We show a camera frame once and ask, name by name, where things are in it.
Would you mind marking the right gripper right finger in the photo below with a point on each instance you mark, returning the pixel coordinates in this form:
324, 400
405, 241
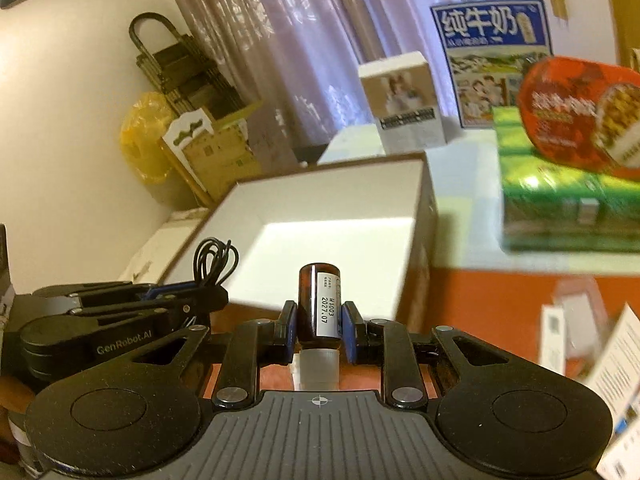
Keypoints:
388, 345

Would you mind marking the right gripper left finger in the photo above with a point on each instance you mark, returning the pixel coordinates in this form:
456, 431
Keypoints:
254, 344

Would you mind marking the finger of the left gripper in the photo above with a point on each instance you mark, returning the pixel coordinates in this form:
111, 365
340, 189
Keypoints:
121, 295
183, 305

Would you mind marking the brown spray bottle white cap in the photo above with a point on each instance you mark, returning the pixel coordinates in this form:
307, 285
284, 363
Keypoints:
319, 327

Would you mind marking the clear plastic soap case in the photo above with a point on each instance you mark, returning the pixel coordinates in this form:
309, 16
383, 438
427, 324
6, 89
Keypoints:
586, 320

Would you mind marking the white deodorant product box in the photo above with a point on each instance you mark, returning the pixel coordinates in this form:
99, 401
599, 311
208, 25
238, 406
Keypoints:
615, 378

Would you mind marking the long narrow white box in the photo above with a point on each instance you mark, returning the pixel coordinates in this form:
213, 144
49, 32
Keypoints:
552, 339

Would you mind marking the person right hand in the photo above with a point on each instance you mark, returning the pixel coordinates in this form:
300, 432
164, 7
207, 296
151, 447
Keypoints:
14, 395

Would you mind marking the brown open storage box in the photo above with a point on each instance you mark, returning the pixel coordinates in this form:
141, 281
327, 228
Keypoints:
374, 219

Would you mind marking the yellow cardboard carton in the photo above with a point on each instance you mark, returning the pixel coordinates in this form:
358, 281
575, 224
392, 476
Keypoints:
211, 154

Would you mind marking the yellow plastic bag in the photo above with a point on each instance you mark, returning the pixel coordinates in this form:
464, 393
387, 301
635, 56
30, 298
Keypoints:
143, 127

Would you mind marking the green drink carton pack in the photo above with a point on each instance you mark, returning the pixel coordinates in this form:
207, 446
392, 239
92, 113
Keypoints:
546, 206

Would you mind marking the black folding hand cart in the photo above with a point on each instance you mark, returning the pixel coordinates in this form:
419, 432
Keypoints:
183, 73

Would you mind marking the white beige product box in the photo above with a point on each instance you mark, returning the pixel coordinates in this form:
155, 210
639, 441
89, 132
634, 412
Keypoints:
403, 102

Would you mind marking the pink sheer curtain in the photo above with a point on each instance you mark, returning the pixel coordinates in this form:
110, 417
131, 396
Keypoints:
301, 57

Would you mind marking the red beef rice meal box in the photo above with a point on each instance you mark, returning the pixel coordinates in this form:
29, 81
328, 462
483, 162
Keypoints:
583, 114

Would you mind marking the blue milk carton box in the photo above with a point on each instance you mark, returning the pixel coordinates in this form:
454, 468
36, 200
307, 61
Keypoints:
488, 46

